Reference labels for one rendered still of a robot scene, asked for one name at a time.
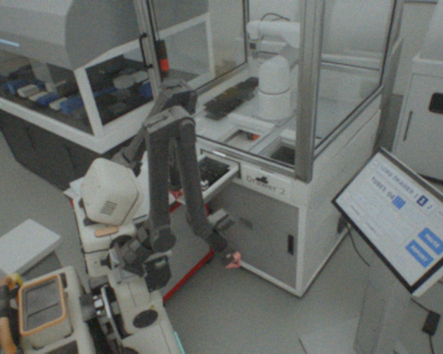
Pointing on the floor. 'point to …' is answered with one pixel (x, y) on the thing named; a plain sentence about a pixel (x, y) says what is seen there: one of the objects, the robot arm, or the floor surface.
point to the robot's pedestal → (25, 251)
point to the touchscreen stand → (367, 319)
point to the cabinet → (287, 227)
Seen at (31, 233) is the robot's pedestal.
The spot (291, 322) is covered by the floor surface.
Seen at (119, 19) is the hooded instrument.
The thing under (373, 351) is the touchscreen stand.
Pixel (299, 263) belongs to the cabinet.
